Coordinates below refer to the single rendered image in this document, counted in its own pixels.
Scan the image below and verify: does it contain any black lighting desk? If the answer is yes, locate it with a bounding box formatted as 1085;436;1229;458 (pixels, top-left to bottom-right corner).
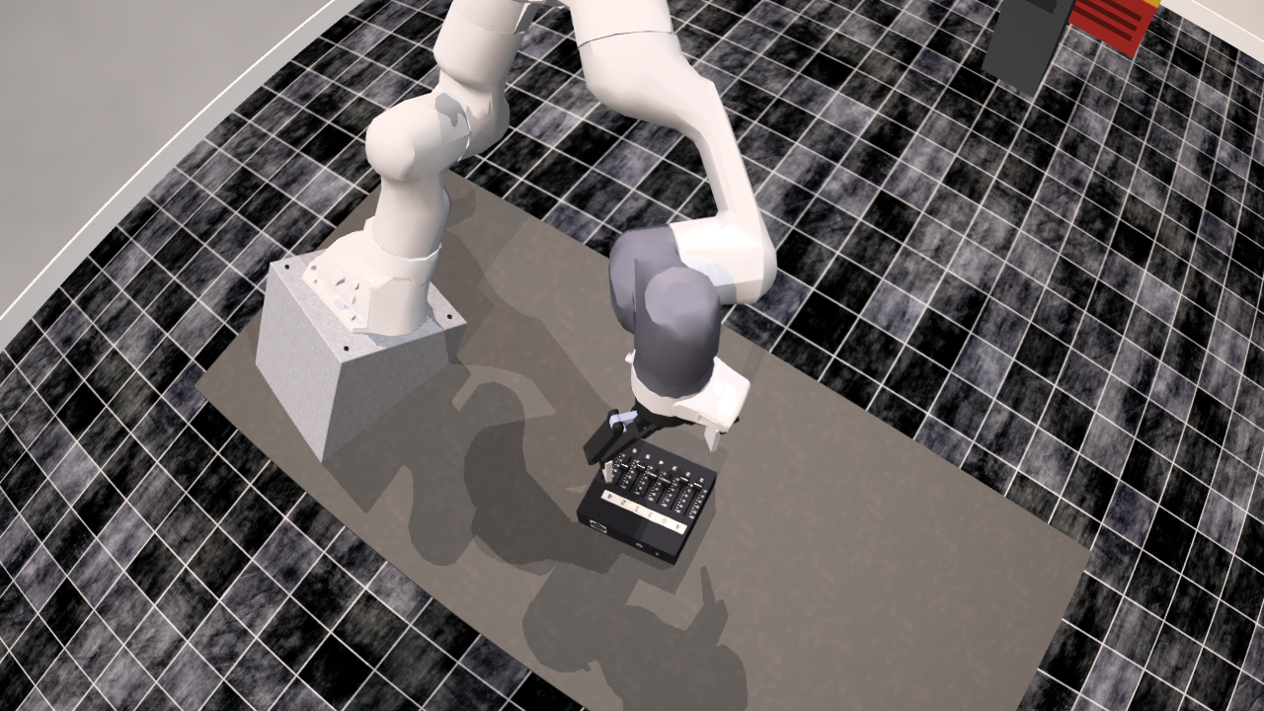
576;439;717;566

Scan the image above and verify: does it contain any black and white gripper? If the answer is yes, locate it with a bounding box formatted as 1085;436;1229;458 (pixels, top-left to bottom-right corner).
583;397;726;483

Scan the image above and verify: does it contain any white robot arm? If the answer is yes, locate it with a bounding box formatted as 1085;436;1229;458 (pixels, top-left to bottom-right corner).
302;0;777;433

